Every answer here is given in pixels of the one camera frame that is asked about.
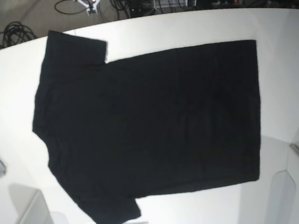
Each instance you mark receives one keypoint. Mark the black T-shirt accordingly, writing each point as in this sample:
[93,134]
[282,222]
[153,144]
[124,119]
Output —
[181,120]

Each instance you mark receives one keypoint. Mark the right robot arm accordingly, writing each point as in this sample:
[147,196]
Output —
[91,6]

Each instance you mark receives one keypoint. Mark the black power strip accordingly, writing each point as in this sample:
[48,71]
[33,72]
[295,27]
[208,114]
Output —
[209,3]

